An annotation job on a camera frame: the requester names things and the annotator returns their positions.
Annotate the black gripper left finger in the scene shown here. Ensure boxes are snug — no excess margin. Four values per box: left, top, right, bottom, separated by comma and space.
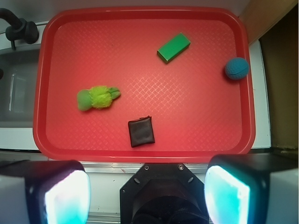
0, 160, 91, 224

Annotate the red plastic tray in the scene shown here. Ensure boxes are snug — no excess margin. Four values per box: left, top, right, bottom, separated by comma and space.
33, 7, 256, 163

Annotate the dark brown square pouch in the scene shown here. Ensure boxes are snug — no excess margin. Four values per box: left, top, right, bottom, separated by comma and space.
128, 116, 155, 147

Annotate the green rectangular block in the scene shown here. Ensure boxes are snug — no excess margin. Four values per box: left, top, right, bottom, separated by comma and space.
157, 33, 191, 64

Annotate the steel sink basin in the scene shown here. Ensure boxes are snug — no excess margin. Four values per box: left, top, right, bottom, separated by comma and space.
0, 47, 40, 128

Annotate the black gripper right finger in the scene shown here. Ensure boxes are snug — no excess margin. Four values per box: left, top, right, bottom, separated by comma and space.
204, 154, 299, 224

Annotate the green plush toy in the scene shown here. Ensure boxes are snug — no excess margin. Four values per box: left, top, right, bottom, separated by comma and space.
77, 86, 121, 111

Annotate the black faucet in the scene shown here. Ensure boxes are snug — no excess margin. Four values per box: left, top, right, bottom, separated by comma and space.
0, 8, 39, 50

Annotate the blue dimpled ball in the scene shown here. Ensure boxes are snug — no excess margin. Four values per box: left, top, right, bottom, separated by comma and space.
225, 57, 249, 80

